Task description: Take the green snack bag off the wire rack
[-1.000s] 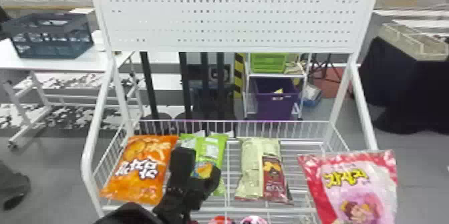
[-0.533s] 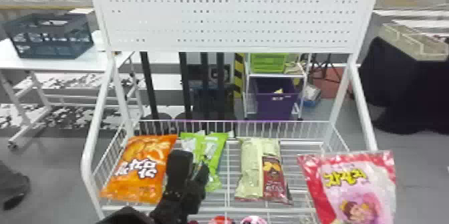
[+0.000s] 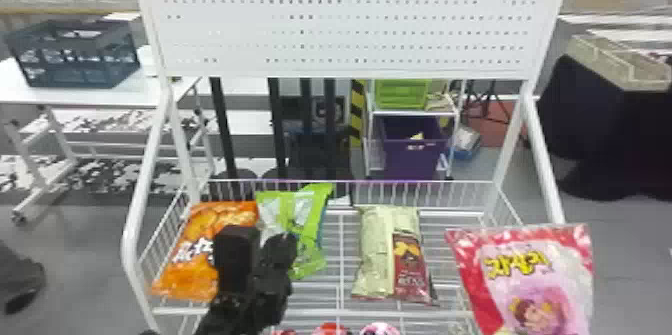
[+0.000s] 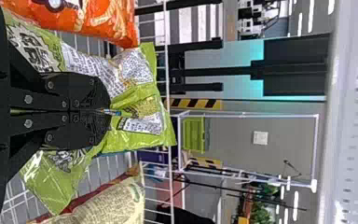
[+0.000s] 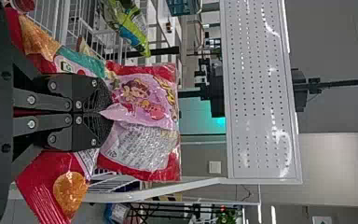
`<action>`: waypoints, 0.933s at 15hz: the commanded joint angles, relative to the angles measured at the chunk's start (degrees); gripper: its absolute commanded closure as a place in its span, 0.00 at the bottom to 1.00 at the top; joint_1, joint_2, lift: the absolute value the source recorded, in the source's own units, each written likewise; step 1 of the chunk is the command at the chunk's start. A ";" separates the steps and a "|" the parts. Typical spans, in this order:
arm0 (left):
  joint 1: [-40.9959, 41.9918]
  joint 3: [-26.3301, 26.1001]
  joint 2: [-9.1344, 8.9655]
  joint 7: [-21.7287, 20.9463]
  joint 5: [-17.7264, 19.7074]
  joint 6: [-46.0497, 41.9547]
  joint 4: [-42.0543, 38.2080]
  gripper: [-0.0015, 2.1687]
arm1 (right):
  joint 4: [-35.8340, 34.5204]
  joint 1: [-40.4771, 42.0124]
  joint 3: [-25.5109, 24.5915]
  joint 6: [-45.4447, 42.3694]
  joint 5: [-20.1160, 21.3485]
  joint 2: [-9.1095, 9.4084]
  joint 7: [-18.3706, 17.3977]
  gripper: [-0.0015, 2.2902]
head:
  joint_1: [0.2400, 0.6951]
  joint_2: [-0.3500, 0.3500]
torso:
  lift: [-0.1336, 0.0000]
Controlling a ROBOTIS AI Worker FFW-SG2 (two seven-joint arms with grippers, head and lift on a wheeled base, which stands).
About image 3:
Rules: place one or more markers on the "purple crate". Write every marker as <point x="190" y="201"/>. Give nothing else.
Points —
<point x="412" y="153"/>

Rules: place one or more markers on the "beige and red snack packet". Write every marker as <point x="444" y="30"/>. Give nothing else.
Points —
<point x="380" y="253"/>

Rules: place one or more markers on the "red and pink snack packet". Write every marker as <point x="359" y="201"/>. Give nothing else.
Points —
<point x="530" y="284"/>

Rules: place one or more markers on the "green basket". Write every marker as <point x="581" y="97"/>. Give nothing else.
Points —
<point x="401" y="94"/>

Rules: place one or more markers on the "green snack packet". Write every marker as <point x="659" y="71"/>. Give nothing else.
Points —
<point x="307" y="221"/>

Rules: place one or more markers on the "red noodle cup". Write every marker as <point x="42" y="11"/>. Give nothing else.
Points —
<point x="330" y="329"/>

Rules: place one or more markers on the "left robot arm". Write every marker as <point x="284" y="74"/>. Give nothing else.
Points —
<point x="223" y="316"/>

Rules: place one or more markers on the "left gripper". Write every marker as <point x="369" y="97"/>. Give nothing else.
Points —
<point x="270" y="295"/>

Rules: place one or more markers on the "dark blue crate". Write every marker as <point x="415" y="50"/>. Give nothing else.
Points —
<point x="73" y="53"/>

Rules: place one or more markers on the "striped post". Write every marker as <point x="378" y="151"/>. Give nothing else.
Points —
<point x="357" y="116"/>

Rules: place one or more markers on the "white shelf trolley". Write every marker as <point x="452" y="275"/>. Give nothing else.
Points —
<point x="370" y="132"/>

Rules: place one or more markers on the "white side table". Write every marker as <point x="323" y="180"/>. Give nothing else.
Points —
<point x="78" y="98"/>

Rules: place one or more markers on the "orange snack packet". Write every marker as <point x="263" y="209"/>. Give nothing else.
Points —
<point x="197" y="253"/>

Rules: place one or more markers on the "pink noodle cup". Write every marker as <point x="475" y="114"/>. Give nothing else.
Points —
<point x="379" y="329"/>

